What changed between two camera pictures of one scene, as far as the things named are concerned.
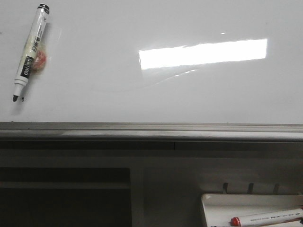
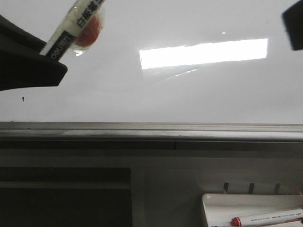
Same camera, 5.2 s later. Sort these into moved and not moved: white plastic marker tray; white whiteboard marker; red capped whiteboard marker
Moved: white whiteboard marker
Not moved: white plastic marker tray; red capped whiteboard marker
